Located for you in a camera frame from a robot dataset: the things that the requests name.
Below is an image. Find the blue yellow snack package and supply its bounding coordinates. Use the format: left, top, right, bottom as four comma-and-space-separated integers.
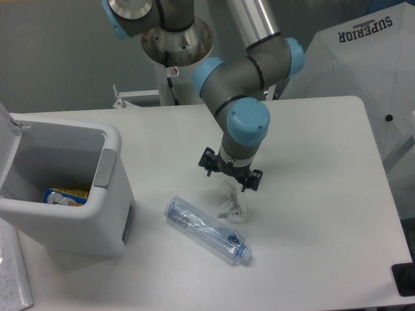
41, 186, 89, 207

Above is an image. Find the black device at edge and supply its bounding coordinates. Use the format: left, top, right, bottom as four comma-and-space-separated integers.
392, 262, 414, 297

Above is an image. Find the white umbrella with text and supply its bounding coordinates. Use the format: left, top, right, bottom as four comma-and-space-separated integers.
278, 1, 415, 182

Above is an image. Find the white metal base bracket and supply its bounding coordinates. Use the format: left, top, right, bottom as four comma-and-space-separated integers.
112, 83, 208, 110

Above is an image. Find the white trash can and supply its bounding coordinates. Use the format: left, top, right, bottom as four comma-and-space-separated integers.
1, 108, 135, 257

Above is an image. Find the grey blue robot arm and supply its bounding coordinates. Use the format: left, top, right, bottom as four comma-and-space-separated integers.
102, 1, 305, 190

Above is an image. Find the clear plastic bottle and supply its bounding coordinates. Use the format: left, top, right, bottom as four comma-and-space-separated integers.
164, 196, 253, 265

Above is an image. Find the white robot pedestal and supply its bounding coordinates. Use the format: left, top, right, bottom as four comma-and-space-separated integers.
141, 17, 213, 97

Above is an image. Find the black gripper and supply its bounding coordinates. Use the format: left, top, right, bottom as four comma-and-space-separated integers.
198, 147, 263, 192

